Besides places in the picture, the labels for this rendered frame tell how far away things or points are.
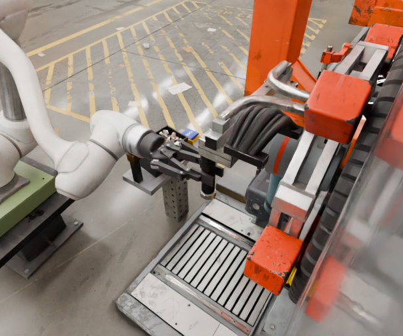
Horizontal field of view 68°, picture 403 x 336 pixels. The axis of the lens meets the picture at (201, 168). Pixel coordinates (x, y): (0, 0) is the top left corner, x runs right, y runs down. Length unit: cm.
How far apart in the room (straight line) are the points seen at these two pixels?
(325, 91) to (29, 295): 152
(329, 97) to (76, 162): 64
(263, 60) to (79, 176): 80
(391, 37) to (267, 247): 58
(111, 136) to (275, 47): 69
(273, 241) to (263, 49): 83
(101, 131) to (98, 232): 94
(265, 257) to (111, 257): 118
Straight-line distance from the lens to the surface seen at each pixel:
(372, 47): 76
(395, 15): 308
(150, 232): 168
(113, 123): 89
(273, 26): 120
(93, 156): 86
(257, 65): 126
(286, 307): 126
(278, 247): 57
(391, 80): 55
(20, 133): 150
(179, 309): 138
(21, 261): 178
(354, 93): 48
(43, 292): 166
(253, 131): 59
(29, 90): 97
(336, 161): 76
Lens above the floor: 136
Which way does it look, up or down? 43 degrees down
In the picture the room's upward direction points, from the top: straight up
